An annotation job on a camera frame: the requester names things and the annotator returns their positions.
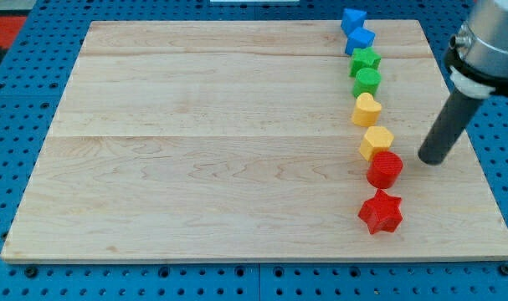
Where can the yellow hexagon block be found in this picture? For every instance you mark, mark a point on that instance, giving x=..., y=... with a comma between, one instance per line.
x=375, y=139

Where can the green star block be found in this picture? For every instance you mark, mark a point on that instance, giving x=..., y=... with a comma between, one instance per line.
x=364, y=58

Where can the red cylinder block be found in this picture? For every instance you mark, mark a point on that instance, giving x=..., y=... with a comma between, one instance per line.
x=384, y=170

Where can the yellow heart block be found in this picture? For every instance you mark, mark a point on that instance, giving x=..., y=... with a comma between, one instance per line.
x=366, y=110

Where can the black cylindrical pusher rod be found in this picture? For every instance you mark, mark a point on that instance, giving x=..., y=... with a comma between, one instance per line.
x=457, y=112

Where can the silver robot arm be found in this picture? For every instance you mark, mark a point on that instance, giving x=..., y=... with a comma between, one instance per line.
x=477, y=59

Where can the green cylinder block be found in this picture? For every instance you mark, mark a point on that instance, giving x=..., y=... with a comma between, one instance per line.
x=367, y=80

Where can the wooden board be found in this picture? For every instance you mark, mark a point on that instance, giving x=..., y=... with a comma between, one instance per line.
x=232, y=142

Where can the blue cube block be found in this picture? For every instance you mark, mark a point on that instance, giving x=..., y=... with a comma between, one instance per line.
x=359, y=38

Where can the blue triangle block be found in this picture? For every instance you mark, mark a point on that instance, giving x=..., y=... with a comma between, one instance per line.
x=352, y=19

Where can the red star block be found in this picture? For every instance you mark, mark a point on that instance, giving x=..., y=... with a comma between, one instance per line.
x=382, y=212

